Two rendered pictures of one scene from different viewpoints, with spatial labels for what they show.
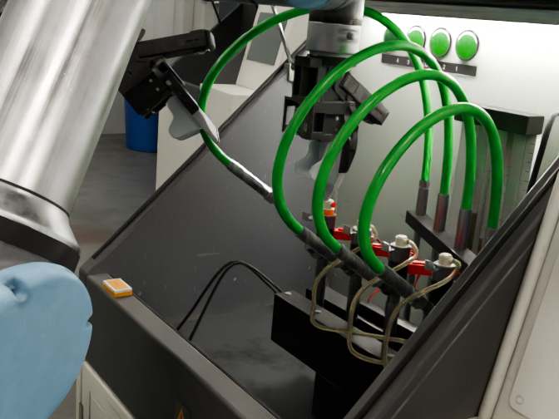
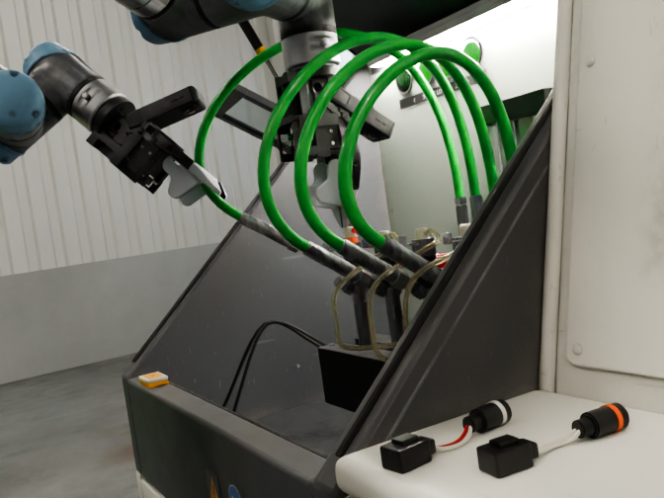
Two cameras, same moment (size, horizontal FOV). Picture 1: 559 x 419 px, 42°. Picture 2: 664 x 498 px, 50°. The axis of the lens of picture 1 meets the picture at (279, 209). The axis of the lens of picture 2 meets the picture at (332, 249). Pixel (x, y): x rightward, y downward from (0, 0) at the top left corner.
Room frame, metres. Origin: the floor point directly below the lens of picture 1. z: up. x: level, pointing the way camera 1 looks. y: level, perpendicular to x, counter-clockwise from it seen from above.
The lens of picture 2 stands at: (0.11, -0.15, 1.17)
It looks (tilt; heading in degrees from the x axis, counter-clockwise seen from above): 3 degrees down; 6
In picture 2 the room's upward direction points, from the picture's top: 8 degrees counter-clockwise
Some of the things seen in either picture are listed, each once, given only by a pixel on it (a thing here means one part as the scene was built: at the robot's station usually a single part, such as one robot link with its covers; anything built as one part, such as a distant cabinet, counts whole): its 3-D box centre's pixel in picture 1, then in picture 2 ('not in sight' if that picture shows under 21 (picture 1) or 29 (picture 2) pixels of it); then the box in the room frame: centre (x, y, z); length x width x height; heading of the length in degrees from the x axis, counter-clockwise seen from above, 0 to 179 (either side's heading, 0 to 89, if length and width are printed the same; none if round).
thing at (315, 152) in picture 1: (312, 168); (323, 196); (1.07, -0.04, 1.19); 0.06 x 0.03 x 0.09; 126
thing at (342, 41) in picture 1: (334, 41); (312, 55); (1.06, -0.06, 1.37); 0.08 x 0.08 x 0.05
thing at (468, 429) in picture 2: not in sight; (450, 432); (0.64, -0.16, 0.99); 0.12 x 0.02 x 0.02; 133
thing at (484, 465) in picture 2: not in sight; (556, 436); (0.60, -0.23, 0.99); 0.12 x 0.02 x 0.02; 121
